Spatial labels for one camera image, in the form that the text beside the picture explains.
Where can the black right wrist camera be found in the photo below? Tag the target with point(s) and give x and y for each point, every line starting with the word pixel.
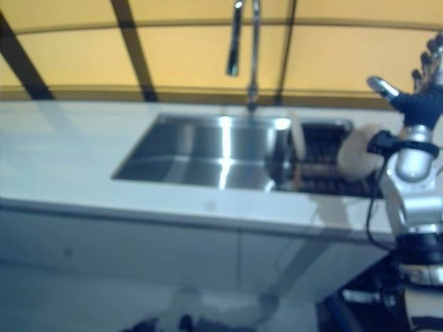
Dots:
pixel 380 141

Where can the stainless steel sink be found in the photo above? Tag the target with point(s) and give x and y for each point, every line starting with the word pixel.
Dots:
pixel 194 155

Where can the chrome kitchen faucet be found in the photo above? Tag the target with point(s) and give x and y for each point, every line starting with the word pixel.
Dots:
pixel 255 52

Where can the white glossy cabinet door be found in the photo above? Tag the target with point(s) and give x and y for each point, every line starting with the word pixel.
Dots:
pixel 294 263
pixel 104 249

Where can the cream round plate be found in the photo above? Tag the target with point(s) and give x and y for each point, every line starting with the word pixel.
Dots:
pixel 356 155
pixel 297 135

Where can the yellow window with dark frame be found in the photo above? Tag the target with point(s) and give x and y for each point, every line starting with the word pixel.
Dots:
pixel 190 55

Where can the black dish drying rack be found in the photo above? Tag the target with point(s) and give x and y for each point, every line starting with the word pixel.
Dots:
pixel 322 145

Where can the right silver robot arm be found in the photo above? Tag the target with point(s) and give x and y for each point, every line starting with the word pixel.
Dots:
pixel 415 162

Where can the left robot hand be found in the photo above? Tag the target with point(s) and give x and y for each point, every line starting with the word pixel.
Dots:
pixel 147 326

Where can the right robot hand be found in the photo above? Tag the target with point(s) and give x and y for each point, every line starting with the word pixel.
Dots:
pixel 422 107

